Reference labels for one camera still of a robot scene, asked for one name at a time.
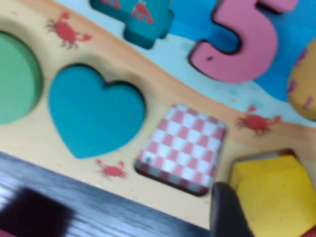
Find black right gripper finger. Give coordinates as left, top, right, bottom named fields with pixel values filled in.
left=209, top=182, right=255, bottom=237

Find yellow pentagon puzzle piece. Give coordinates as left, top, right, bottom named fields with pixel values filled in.
left=229, top=155, right=316, bottom=237

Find colourful wooden puzzle board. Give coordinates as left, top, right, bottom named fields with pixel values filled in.
left=0, top=0, right=316, bottom=237

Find teal heart puzzle piece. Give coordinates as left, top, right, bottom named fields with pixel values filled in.
left=48, top=64, right=147, bottom=160

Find pink number five piece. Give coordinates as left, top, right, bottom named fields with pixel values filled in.
left=189, top=0, right=298, bottom=83

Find green circle puzzle piece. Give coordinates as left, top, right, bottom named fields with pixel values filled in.
left=0, top=31, right=45, bottom=125

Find magenta foam cube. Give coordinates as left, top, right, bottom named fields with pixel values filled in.
left=0, top=228, right=18, bottom=237

